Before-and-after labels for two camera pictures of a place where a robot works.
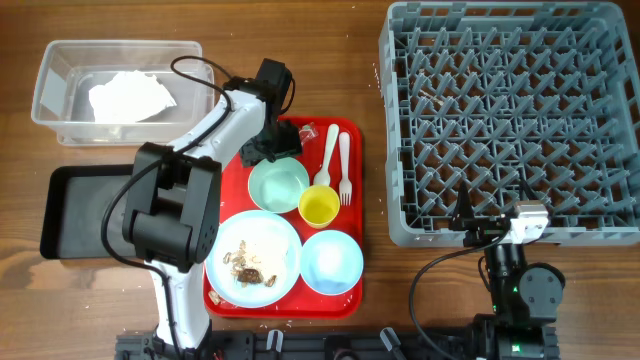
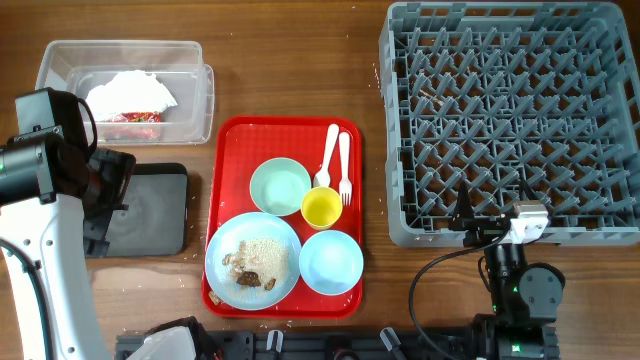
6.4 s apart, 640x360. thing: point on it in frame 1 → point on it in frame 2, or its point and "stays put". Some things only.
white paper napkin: x=130 y=97 stays put
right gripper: x=486 y=228 stays put
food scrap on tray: x=216 y=298 stays put
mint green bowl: x=275 y=186 stays put
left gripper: x=290 y=144 → x=118 y=167
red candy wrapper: x=308 y=132 → x=133 y=125
